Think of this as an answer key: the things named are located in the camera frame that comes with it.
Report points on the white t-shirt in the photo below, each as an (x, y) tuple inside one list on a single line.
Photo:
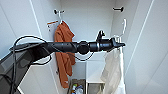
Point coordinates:
[(111, 73)]

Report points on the white wardrobe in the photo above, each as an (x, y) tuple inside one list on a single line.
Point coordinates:
[(86, 20)]

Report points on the black wardrobe hook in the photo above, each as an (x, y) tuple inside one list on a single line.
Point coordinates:
[(118, 9), (56, 11)]

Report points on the orange hooded sweater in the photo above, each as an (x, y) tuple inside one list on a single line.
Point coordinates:
[(63, 50)]

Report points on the white sticker with orange strip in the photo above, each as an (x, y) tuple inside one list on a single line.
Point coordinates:
[(51, 23)]

